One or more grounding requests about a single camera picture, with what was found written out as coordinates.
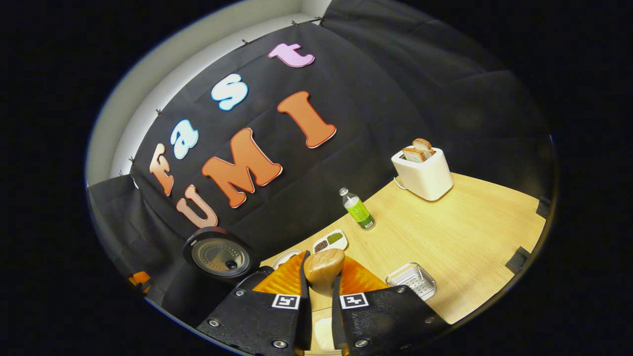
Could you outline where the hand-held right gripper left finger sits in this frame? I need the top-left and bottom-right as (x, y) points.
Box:
(196, 250), (312, 356)

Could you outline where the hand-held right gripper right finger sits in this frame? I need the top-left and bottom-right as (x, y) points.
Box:
(330, 255), (452, 356)

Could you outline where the cream tray of rice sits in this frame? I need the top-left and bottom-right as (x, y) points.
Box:
(314, 316), (336, 353)

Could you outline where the wooden spoon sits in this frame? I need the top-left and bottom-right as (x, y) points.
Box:
(303, 248), (346, 298)

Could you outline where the black rice cooker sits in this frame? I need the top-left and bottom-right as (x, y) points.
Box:
(182, 226), (275, 293)

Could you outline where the white round plate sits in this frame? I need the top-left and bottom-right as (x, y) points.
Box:
(272, 249), (302, 270)

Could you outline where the white divided grain dish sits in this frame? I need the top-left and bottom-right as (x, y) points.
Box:
(312, 229), (349, 254)

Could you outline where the green label plastic bottle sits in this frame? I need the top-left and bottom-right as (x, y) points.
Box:
(339, 187), (376, 231)

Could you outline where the white toaster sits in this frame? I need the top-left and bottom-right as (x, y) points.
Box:
(391, 147), (453, 202)

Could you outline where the black backdrop cloth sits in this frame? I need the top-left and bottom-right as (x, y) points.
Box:
(87, 0), (554, 317)

